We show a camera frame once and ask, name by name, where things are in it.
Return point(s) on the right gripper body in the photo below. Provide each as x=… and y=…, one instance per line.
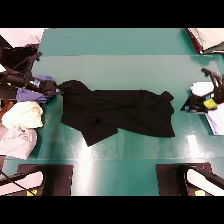
x=195, y=105

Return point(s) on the black T-shirt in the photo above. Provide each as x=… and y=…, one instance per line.
x=126, y=113

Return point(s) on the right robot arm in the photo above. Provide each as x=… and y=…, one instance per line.
x=202, y=88

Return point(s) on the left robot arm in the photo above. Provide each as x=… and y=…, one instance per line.
x=19, y=80

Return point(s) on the pale lilac garment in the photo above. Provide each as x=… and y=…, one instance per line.
x=216, y=120

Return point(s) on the dark green garment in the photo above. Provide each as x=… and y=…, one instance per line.
x=216, y=49

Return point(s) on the red garment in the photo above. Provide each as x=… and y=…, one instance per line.
x=195, y=41

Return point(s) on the purple garment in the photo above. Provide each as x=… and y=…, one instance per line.
x=28, y=96

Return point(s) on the cream garment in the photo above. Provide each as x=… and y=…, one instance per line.
x=23, y=115

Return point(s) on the pale pink garment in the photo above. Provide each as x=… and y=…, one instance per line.
x=16, y=141

